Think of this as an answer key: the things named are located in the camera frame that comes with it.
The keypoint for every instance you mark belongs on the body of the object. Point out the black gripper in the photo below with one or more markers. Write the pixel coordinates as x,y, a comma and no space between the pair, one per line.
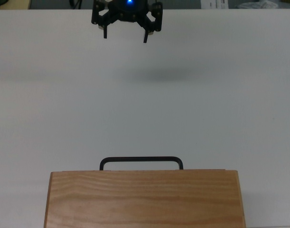
128,13

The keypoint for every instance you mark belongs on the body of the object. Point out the wooden two-drawer cabinet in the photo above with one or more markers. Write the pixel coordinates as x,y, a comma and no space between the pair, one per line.
144,202

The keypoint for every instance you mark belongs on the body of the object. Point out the white printed paper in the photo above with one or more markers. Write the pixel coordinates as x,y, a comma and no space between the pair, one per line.
213,4

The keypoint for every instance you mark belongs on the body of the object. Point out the grey crumpled bag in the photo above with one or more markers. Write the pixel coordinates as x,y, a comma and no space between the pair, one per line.
258,4

